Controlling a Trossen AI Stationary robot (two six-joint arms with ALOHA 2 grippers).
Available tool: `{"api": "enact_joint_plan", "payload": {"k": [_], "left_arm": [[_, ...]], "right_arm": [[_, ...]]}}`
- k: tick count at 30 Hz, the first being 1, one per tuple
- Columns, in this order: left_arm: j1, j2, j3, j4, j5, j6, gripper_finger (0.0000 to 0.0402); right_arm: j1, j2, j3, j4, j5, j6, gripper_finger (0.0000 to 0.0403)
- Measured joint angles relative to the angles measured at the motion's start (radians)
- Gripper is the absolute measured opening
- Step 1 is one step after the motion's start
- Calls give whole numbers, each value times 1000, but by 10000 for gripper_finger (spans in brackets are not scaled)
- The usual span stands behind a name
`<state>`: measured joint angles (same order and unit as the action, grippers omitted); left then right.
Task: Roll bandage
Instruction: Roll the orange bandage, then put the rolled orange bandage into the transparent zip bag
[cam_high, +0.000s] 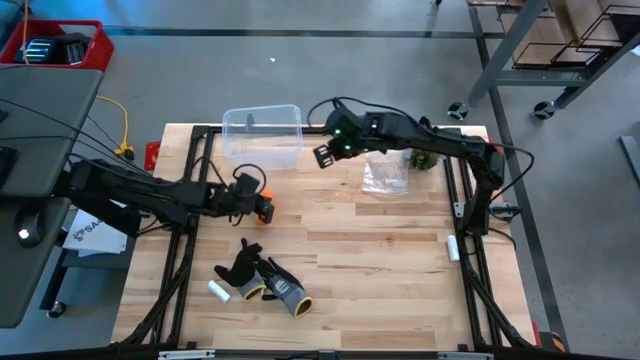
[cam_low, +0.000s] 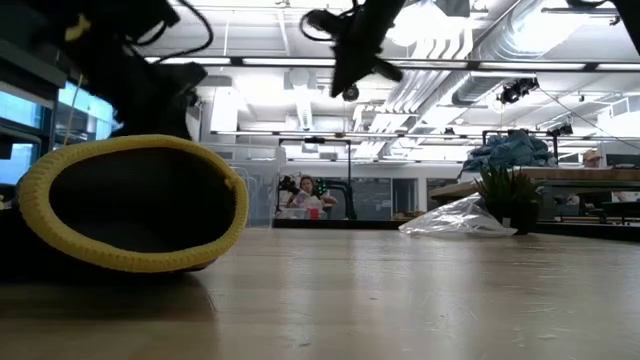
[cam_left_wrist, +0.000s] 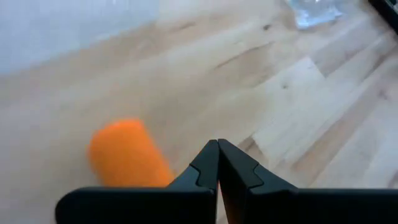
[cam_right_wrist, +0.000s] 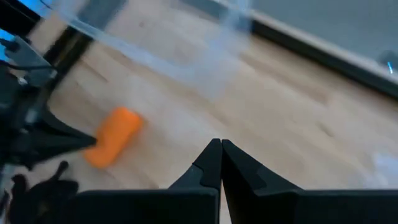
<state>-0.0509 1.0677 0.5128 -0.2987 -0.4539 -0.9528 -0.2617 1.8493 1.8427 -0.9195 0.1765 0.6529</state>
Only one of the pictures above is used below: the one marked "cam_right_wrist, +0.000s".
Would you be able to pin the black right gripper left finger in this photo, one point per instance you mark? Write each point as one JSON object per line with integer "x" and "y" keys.
{"x": 192, "y": 202}

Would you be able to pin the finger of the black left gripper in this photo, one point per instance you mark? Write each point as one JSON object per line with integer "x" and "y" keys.
{"x": 56, "y": 149}
{"x": 65, "y": 132}

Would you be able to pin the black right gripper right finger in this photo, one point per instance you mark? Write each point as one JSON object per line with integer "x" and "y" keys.
{"x": 264, "y": 202}

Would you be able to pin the clear plastic bin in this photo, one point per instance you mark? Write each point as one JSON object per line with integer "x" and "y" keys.
{"x": 217, "y": 71}

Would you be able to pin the black aluminium frame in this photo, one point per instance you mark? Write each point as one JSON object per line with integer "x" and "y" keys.
{"x": 311, "y": 53}

